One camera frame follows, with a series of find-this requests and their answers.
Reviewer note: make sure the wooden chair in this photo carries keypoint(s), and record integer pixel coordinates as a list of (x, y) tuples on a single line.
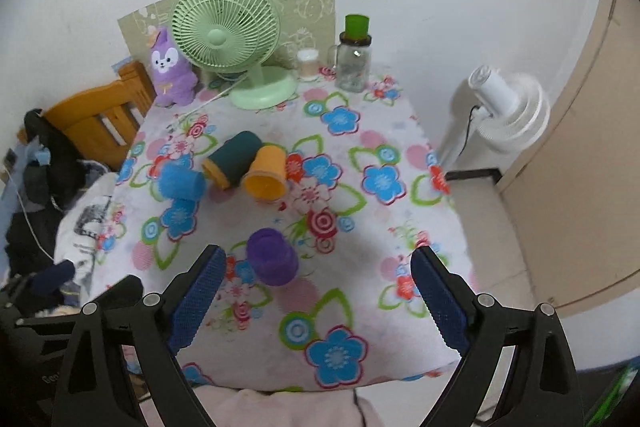
[(100, 112)]

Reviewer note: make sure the dark blue cloth roll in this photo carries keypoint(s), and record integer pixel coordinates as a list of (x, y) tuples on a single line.
[(50, 276)]

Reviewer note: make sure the patterned wall paper sheet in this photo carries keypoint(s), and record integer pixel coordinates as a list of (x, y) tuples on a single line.
[(310, 2)]

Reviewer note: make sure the green striped object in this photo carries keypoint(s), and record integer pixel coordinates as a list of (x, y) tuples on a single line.
[(620, 392)]

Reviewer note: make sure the glass jar with green lid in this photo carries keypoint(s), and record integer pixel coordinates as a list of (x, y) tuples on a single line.
[(352, 67)]

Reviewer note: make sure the beige wooden door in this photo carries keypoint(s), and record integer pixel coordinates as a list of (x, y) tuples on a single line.
[(590, 157)]

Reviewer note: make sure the small translucent white cup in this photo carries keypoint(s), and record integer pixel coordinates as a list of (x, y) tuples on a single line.
[(308, 67)]

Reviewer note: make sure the green desk fan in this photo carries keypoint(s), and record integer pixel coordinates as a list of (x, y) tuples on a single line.
[(217, 37)]

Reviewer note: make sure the purple cup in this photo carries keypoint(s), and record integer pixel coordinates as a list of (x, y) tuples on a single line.
[(272, 257)]

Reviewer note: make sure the white standing fan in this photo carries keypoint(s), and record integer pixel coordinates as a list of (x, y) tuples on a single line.
[(500, 102)]

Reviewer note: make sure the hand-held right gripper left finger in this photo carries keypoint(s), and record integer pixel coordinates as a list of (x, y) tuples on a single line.
[(200, 297)]

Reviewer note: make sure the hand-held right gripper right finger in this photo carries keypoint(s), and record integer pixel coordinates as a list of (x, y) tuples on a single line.
[(440, 302)]

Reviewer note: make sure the teal cup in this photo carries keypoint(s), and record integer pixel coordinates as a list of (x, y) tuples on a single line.
[(235, 157)]

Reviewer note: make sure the floral tablecloth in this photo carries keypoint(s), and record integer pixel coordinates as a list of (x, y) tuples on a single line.
[(350, 227)]

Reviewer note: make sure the blue cup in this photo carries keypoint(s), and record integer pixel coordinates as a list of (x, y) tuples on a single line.
[(180, 182)]

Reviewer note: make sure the pile of dark clothes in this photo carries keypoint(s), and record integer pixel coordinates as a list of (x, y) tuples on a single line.
[(60, 157)]

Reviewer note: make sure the white printed cloth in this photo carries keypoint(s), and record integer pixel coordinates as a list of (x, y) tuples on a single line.
[(85, 217)]

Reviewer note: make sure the purple plush toy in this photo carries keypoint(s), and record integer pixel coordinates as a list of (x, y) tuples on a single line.
[(170, 77)]

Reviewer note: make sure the pink cloth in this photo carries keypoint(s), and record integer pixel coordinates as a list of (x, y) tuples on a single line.
[(280, 407)]

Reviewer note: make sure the orange cup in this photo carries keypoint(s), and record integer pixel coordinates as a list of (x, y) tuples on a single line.
[(267, 169)]

